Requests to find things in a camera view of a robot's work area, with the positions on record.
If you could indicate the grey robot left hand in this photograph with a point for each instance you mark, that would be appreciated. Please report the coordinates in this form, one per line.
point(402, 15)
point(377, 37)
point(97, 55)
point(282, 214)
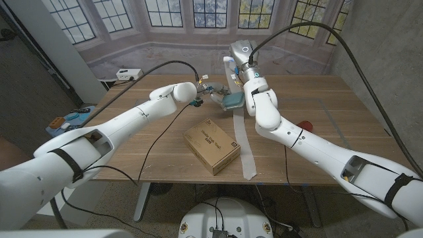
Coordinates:
point(215, 88)

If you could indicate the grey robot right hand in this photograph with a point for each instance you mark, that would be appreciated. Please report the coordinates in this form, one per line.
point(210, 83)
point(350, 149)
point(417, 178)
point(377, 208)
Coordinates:
point(244, 54)

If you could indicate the blue ribbed case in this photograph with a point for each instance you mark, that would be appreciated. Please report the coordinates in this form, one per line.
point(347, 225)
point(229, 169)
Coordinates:
point(234, 100)

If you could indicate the white gauze bandage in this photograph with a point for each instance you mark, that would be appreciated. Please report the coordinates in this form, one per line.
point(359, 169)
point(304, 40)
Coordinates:
point(244, 145)

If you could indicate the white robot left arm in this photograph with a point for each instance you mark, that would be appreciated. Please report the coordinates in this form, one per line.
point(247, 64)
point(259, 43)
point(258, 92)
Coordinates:
point(125, 122)

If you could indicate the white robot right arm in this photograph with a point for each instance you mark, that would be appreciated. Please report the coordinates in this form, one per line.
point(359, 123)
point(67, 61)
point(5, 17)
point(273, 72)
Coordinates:
point(314, 148)

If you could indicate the brown cardboard package box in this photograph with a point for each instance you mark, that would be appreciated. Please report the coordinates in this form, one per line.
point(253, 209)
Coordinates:
point(211, 145)

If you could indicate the red plastic cup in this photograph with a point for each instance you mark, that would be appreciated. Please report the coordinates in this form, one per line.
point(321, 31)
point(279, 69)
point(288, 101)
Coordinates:
point(305, 126)

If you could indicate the printed window backdrop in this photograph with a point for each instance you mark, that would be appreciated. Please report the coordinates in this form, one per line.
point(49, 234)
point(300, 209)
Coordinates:
point(181, 49)

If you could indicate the white power strip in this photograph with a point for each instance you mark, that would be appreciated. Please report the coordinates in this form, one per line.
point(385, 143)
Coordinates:
point(129, 74)

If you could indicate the black round fan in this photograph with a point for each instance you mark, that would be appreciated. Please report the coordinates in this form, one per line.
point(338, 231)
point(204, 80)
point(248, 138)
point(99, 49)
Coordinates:
point(160, 189)

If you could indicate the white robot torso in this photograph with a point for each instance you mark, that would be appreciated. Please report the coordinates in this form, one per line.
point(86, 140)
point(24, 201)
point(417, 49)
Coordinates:
point(228, 218)

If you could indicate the blue bin with tools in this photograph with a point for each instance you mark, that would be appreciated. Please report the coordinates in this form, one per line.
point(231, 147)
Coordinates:
point(84, 115)

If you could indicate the grey metal table leg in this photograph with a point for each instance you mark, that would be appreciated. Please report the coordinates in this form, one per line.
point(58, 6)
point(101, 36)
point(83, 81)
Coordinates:
point(312, 208)
point(141, 201)

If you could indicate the black remote control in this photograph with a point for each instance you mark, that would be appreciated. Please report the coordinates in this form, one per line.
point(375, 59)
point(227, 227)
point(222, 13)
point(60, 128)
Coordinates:
point(80, 110)

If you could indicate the teal flat item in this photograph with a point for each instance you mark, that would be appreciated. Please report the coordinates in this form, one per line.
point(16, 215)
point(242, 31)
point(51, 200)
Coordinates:
point(72, 116)

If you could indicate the small white item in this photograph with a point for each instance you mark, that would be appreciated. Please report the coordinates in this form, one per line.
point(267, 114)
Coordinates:
point(65, 125)

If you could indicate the orange block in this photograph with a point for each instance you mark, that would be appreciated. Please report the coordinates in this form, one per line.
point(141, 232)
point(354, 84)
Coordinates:
point(57, 122)

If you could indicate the white robot head housing edge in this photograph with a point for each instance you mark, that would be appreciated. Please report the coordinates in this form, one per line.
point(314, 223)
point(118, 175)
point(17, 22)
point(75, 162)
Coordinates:
point(66, 234)

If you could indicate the person's bare leg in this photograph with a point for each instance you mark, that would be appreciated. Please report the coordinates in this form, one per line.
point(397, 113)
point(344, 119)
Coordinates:
point(10, 155)

